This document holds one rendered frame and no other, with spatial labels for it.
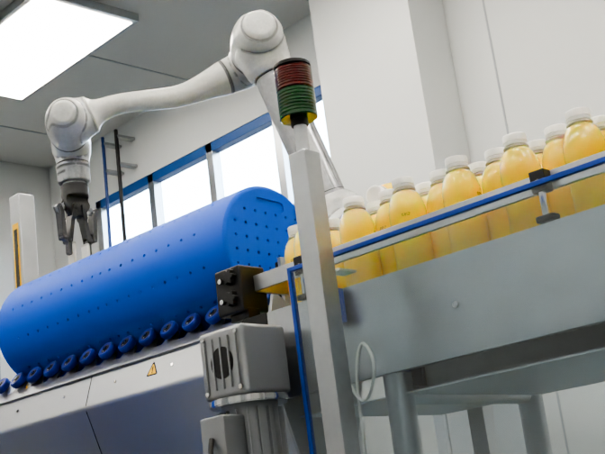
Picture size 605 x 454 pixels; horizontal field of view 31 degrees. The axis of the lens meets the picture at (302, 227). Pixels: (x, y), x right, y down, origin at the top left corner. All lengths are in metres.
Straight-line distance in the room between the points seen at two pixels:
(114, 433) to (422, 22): 3.52
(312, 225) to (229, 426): 0.37
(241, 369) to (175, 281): 0.53
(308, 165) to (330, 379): 0.35
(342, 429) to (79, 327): 1.09
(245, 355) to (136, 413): 0.63
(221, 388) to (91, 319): 0.75
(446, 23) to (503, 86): 0.52
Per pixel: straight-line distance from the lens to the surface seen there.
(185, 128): 7.18
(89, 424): 2.58
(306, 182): 1.75
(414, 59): 5.44
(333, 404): 1.68
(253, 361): 1.86
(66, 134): 2.86
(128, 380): 2.46
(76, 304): 2.61
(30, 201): 3.75
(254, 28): 2.90
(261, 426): 1.87
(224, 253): 2.23
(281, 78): 1.82
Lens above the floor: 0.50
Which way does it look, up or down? 16 degrees up
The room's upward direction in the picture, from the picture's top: 7 degrees counter-clockwise
